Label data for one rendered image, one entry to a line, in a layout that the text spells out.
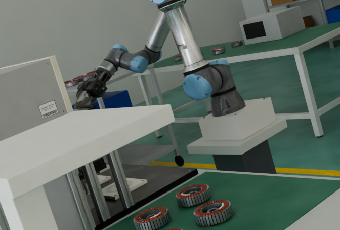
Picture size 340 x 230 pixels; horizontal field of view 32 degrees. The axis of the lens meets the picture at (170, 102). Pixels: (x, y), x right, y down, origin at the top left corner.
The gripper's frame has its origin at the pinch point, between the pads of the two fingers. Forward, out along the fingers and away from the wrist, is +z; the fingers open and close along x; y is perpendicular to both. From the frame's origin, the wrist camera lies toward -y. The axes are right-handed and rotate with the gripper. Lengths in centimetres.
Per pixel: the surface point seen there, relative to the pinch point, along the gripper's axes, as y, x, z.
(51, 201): 61, -13, 52
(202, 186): 80, 18, 22
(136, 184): 47, 17, 24
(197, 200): 84, 17, 28
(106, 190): 37.1, 13.8, 30.4
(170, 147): -166, 158, -99
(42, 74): 48, -36, 19
